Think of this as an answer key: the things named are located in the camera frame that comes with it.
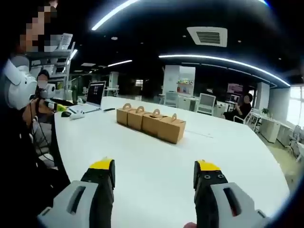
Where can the black computer mouse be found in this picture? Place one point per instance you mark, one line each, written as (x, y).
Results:
(66, 114)

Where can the white drawer cabinet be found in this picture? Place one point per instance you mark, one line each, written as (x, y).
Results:
(270, 130)

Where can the round ceiling fixture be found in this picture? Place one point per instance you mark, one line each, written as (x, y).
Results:
(114, 38)

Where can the ceiling air conditioner vent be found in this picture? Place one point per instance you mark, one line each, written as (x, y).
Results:
(206, 36)

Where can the white storage bin stack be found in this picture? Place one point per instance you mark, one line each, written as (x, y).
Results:
(64, 41)

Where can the black bottle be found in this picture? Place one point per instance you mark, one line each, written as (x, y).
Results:
(75, 96)

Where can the white display cabinet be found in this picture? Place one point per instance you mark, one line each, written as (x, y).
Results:
(171, 78)

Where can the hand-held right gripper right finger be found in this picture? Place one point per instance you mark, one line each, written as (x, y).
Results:
(209, 190)

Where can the white mesh office chair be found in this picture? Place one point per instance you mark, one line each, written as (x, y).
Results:
(171, 98)
(206, 102)

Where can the white game controller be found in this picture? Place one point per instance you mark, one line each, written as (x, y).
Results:
(77, 115)

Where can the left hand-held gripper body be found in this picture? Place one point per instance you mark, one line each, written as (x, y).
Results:
(48, 91)

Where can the black phone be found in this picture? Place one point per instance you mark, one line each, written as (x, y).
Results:
(109, 109)

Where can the white worn chest device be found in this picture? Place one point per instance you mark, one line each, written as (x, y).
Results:
(19, 88)

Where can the short ceiling light strip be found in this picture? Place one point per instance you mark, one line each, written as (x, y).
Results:
(120, 63)
(73, 54)

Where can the long ceiling light strip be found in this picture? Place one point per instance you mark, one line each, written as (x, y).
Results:
(111, 15)

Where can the brown paper box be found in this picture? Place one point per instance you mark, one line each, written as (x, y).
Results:
(121, 116)
(169, 131)
(149, 126)
(134, 120)

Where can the grey metal shelf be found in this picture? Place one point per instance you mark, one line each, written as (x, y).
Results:
(61, 64)

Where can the person's dark jacket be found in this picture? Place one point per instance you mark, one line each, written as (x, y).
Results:
(14, 154)

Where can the curved ceiling light strip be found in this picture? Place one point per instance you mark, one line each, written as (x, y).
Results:
(190, 56)

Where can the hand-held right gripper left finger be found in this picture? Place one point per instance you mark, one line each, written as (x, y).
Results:
(95, 190)

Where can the green potted plant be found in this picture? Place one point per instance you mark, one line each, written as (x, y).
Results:
(265, 111)

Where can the silver laptop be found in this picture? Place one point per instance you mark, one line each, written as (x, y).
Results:
(95, 93)

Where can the pink-lit monitor screen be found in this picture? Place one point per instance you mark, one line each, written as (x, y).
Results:
(235, 88)

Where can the person's right hand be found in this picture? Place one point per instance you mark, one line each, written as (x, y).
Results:
(191, 225)

